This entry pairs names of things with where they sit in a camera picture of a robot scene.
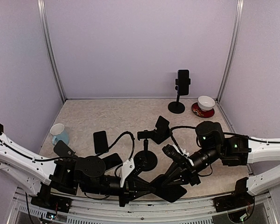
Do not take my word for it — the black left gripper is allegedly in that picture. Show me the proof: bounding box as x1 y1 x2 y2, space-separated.
81 175 155 207

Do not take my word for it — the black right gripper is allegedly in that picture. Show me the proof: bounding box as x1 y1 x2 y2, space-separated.
160 147 222 188

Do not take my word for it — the black folding phone stand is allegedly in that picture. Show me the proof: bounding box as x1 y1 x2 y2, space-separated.
152 116 170 145

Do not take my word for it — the black round-base pole stand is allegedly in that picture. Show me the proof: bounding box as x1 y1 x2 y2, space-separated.
168 79 185 114

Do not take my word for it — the blue-edged black smartphone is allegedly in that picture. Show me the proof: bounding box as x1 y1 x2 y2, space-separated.
177 70 190 96

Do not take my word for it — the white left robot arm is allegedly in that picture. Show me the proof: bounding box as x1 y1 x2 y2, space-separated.
0 123 155 210

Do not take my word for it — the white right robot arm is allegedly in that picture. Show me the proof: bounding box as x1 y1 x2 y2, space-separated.
161 121 280 207

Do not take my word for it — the black smartphone silver edge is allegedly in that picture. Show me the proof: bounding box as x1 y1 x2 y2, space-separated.
102 153 123 171

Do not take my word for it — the black smartphone blue edge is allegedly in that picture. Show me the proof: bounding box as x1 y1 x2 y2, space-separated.
93 131 109 155

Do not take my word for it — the red round saucer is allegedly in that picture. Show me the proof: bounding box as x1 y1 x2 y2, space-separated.
191 102 215 118

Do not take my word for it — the white ceramic bowl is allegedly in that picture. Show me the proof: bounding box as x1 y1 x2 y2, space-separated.
197 96 215 111

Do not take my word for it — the light blue mug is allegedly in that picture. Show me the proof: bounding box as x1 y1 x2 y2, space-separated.
49 123 70 146

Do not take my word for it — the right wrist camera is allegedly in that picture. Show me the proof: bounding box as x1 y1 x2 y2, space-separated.
162 144 194 167

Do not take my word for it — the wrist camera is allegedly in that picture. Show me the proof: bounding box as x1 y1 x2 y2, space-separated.
162 144 194 167
119 158 135 188

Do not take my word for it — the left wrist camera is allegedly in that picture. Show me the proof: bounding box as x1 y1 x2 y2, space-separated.
119 158 135 188

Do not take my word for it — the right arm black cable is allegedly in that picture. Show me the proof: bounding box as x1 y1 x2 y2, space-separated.
169 126 280 177

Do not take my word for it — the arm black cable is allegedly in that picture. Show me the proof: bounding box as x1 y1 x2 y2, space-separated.
0 129 136 201
169 126 280 177

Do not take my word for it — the brown-base plate phone stand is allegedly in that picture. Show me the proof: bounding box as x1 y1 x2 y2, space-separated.
53 140 77 158

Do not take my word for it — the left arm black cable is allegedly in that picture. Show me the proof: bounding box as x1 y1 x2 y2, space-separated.
0 129 136 201

